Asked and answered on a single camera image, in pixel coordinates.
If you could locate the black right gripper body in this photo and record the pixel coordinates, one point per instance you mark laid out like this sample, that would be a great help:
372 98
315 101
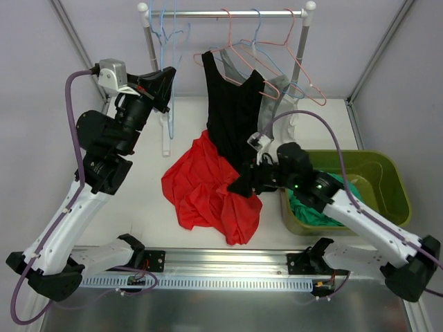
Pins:
256 177

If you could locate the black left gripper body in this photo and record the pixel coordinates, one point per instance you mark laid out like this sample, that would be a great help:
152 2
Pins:
149 94

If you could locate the light blue hanger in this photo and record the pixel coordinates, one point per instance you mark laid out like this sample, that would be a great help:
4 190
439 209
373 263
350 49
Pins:
177 38

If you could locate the red tank top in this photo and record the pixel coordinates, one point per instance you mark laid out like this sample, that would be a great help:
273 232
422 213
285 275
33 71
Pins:
197 186

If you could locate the green tank top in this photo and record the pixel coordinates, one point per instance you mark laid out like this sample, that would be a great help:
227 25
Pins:
309 216

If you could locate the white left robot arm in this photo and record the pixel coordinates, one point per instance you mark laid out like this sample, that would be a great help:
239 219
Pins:
102 143

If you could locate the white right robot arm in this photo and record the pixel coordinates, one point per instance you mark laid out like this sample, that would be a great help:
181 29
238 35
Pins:
404 261

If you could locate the white tank top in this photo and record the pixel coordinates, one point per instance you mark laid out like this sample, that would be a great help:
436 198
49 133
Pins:
284 129

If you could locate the black tank top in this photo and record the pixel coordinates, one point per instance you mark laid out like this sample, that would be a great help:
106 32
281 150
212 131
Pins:
233 112

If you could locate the grey tank top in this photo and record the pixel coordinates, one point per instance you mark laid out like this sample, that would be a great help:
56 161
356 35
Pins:
269 106

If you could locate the blue hanger under grey top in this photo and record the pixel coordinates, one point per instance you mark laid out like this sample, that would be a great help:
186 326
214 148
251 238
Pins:
251 48

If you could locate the pink hanger under white top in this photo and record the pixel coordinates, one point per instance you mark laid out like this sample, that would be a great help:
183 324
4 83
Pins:
300 84

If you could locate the olive green plastic basket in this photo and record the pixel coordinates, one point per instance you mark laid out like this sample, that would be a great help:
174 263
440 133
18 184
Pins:
376 178

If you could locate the silver clothes rack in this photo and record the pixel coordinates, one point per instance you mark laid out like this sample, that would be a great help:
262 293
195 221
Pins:
144 10

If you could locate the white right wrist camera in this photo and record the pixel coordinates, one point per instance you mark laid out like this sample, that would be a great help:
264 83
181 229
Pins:
260 143

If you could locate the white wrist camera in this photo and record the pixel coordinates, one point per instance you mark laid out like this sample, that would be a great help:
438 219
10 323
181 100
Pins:
112 77
260 143

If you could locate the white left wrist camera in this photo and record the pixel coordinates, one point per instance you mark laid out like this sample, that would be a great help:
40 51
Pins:
112 77

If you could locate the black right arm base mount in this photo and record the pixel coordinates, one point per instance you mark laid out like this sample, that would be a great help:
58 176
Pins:
303 263

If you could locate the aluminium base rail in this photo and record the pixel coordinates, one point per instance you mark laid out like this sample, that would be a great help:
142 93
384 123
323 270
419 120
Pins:
221 259

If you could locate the aluminium corner frame post right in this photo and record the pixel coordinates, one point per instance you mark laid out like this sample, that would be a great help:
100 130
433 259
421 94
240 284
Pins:
391 31

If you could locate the aluminium corner frame post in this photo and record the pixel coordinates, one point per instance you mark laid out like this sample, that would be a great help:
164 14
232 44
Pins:
391 31
72 34

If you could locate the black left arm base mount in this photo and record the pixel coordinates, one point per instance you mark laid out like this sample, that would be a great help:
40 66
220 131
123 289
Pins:
153 261

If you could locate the aluminium corner frame post left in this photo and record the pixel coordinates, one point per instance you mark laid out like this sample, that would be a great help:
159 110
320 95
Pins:
72 34

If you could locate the white slotted cable duct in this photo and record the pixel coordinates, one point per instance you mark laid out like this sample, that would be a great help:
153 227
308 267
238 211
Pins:
174 282

